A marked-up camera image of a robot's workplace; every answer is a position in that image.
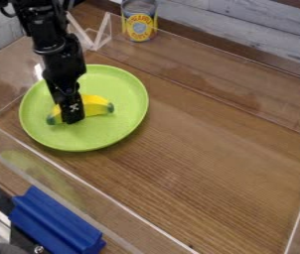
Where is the blue plastic clamp block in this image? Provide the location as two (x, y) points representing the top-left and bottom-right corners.
(10, 186), (106, 254)

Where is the clear acrylic front wall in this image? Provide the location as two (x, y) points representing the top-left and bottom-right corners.
(0, 128), (200, 254)

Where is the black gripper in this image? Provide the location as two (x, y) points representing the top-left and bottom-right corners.
(43, 34), (86, 124)

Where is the yellow toy banana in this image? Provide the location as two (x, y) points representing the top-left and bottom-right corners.
(47, 94), (114, 125)

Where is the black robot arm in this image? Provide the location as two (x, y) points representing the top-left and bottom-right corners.
(0, 0), (86, 124)

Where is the clear acrylic triangle bracket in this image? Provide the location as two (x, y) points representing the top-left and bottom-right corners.
(67, 13), (112, 52)

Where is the green round plate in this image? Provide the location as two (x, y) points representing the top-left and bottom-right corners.
(19, 64), (149, 152)

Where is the yellow labelled tin can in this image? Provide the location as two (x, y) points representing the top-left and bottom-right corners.
(121, 0), (158, 43)

